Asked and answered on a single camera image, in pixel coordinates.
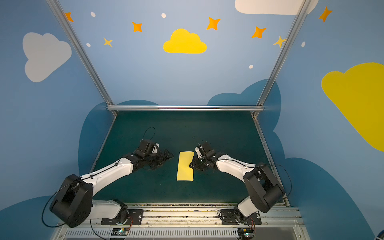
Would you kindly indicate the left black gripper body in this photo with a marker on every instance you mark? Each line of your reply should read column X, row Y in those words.
column 158, row 157

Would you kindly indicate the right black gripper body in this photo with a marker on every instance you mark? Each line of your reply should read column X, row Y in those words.
column 199, row 161

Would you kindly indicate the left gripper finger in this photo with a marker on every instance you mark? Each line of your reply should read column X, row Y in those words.
column 166, row 154
column 156, row 164

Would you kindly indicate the yellow square paper sheet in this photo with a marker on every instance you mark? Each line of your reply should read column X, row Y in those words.
column 185, row 173

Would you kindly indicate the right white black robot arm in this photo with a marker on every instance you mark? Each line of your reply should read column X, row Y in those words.
column 263, row 187

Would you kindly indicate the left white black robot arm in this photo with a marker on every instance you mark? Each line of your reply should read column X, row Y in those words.
column 74, row 203

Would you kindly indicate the right green circuit board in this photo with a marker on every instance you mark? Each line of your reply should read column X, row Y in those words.
column 245, row 234

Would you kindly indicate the green circuit board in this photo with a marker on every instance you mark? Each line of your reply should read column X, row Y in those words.
column 120, row 232
column 245, row 234

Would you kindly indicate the left green circuit board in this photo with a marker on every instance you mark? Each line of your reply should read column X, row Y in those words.
column 120, row 232

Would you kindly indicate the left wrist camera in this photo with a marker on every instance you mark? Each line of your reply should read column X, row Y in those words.
column 148, row 147

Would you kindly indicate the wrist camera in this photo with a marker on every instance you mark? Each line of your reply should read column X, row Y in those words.
column 205, row 151
column 148, row 147

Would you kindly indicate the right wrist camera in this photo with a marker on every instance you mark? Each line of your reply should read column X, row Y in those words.
column 205, row 151

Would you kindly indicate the front aluminium rail bed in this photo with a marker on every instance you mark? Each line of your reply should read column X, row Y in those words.
column 280, row 223

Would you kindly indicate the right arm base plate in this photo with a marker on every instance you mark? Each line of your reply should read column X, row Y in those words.
column 234, row 217

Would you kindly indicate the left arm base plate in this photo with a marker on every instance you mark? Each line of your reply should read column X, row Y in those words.
column 128, row 217

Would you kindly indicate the rear aluminium frame crossbar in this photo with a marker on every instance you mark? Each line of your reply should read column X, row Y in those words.
column 127, row 108

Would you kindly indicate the white slotted cable duct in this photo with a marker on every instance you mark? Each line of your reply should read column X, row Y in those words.
column 148, row 233

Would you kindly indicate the left aluminium frame post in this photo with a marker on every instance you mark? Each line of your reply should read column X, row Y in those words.
column 59, row 13

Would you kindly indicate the aluminium frame post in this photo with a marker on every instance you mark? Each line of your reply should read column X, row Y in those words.
column 59, row 13
column 294, row 30

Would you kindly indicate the right aluminium frame post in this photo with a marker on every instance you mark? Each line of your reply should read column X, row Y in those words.
column 294, row 30

